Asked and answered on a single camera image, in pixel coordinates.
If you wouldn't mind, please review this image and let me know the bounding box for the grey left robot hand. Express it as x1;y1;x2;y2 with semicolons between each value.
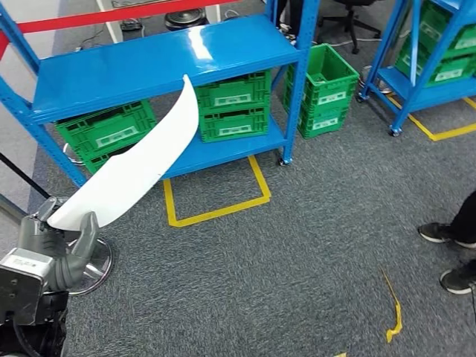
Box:
17;196;100;260

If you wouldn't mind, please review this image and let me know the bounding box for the white curved panel part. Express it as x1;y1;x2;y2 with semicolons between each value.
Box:
48;74;200;232

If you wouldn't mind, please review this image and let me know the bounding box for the blue metal shelf rack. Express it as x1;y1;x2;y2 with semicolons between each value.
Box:
356;0;476;138
0;0;321;189

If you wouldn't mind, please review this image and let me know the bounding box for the red barrier belt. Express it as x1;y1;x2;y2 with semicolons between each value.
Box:
14;0;241;36
0;30;11;61

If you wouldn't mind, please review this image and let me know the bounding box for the black box under desk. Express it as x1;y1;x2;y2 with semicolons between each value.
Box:
119;18;144;33

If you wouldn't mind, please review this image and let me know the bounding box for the black round stool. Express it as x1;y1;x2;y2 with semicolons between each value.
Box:
164;7;207;32

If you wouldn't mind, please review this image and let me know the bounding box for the tall open green crate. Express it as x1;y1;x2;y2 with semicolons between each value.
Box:
282;43;361;126

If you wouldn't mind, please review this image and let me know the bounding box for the black office chair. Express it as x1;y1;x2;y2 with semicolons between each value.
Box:
317;0;382;55

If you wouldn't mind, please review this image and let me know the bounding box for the loose crumpled yellow tape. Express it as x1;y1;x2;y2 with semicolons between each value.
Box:
381;268;404;345

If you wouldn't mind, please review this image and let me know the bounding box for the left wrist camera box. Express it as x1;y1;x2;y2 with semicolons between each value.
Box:
0;248;57;327

